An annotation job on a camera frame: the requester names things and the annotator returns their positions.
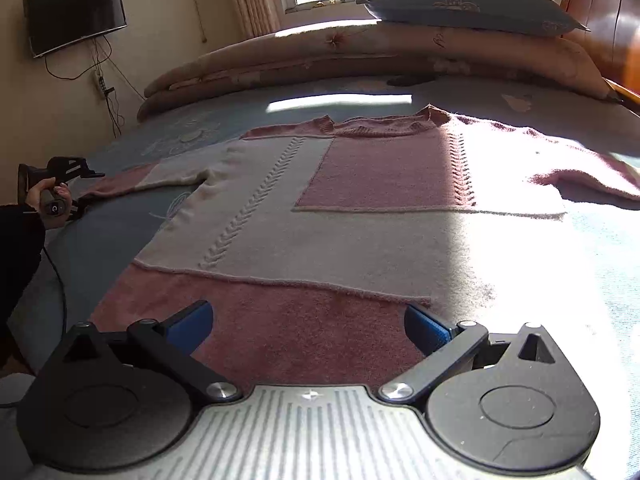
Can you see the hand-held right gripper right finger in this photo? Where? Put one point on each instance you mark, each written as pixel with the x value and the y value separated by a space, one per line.
pixel 427 330

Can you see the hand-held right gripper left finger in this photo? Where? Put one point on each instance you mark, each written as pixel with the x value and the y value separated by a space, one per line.
pixel 187 327

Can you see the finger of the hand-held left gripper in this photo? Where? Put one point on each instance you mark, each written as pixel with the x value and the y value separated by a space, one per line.
pixel 90 170
pixel 82 205

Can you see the pink and white sweater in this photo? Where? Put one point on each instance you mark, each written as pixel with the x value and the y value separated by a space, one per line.
pixel 325 240

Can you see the person's left forearm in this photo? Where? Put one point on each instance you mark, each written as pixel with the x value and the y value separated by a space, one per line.
pixel 17 260

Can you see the person's left hand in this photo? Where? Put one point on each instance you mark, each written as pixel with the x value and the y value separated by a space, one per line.
pixel 35 197

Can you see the white power strip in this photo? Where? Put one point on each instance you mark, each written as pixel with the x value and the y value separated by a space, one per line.
pixel 100 83

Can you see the pink floral folded quilt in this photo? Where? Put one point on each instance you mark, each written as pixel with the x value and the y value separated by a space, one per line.
pixel 325 55

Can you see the grey-green pillow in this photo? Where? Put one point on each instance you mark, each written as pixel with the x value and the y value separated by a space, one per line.
pixel 475 5

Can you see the wooden headboard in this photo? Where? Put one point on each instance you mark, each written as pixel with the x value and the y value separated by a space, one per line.
pixel 600 20

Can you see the black wall television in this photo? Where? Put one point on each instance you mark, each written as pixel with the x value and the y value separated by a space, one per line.
pixel 75 15

